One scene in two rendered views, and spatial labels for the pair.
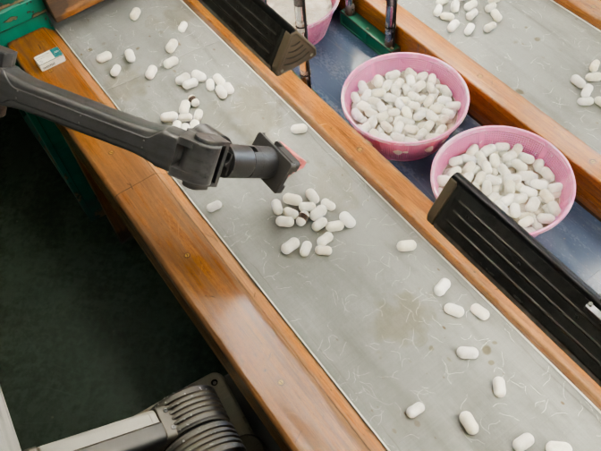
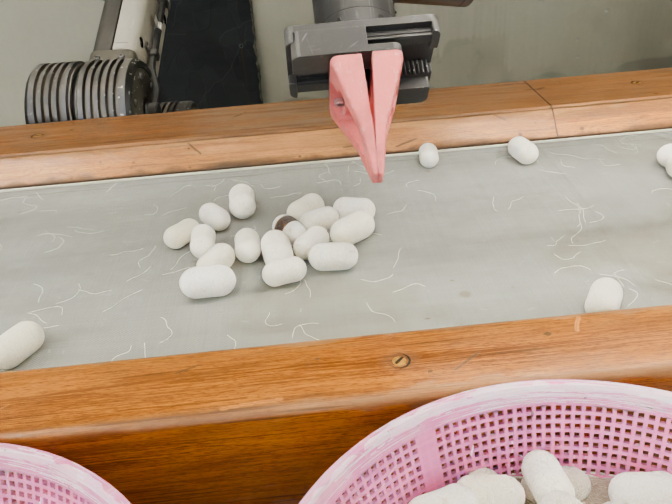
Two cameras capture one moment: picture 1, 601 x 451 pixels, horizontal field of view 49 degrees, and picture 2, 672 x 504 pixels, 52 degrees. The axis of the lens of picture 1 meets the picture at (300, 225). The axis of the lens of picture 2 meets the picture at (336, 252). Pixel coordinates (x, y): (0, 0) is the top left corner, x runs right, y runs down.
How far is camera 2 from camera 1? 1.30 m
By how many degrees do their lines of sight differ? 79
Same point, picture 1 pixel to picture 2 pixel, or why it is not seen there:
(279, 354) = (71, 141)
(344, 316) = (38, 229)
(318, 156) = (472, 318)
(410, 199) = (98, 389)
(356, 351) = not seen: outside the picture
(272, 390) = (39, 129)
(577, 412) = not seen: outside the picture
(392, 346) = not seen: outside the picture
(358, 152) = (389, 352)
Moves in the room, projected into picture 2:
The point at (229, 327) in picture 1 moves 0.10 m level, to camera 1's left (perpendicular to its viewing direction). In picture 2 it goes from (170, 119) to (223, 89)
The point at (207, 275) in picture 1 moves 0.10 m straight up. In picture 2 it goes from (279, 116) to (267, 14)
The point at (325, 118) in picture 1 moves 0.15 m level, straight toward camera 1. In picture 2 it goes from (604, 337) to (355, 274)
